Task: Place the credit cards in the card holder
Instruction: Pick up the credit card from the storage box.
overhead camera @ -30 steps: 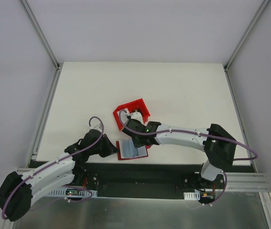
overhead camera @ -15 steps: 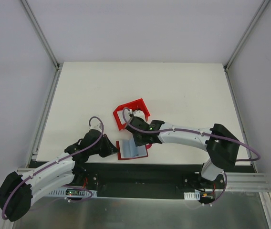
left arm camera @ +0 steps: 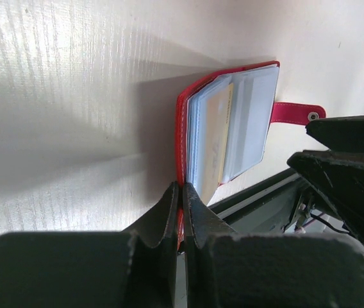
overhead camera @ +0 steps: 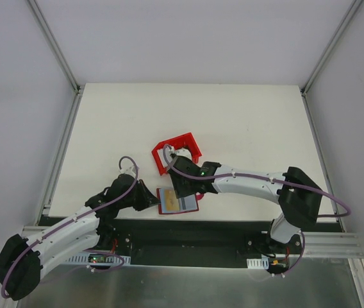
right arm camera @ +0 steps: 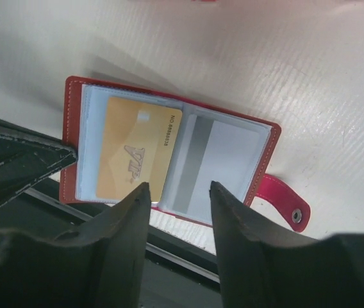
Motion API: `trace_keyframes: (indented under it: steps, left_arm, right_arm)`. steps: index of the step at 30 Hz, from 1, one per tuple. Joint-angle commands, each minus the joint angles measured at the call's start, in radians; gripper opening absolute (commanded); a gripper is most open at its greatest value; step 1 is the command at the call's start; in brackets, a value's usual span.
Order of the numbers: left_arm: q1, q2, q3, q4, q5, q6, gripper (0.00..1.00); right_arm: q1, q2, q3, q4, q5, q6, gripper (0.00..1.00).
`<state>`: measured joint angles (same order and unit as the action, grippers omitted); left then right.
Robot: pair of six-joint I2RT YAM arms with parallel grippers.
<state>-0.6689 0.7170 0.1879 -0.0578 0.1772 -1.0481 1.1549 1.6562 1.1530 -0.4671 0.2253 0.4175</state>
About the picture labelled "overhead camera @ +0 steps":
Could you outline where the gold credit card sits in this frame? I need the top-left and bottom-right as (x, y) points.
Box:
(164, 189), (179, 212)

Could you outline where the red leather card holder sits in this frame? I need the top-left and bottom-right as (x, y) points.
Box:
(156, 188), (204, 215)

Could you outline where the red plastic bin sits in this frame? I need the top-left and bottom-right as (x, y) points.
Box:
(151, 132), (202, 176)

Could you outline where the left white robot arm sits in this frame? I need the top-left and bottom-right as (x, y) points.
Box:
(0, 175), (160, 301)

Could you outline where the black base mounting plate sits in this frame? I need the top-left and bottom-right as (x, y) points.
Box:
(103, 219), (301, 268)

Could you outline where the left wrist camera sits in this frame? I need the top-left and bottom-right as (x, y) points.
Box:
(120, 165), (138, 178)

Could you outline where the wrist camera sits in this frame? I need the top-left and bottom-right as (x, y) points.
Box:
(169, 148), (192, 160)
(120, 165), (138, 178)

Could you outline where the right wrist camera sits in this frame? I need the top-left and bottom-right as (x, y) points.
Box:
(169, 148), (192, 160)

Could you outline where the left white cable duct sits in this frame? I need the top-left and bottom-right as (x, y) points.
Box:
(62, 252), (131, 267)

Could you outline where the white cable duct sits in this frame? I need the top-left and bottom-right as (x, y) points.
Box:
(62, 252), (131, 267)
(247, 258), (269, 270)

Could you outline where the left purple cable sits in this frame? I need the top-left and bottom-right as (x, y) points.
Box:
(1, 156), (140, 299)

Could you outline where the purple cable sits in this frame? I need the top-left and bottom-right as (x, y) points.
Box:
(162, 144), (352, 280)
(1, 156), (140, 299)

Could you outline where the right white cable duct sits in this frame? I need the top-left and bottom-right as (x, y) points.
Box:
(247, 258), (269, 270)

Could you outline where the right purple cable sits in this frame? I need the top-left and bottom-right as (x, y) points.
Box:
(162, 144), (352, 280)

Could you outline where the left aluminium frame post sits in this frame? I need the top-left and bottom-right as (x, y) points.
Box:
(26, 0), (81, 94)

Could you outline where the aluminium frame post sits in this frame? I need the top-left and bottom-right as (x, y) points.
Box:
(301, 0), (364, 97)
(26, 0), (81, 94)

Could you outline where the right aluminium frame post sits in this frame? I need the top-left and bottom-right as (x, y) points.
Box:
(301, 0), (364, 97)

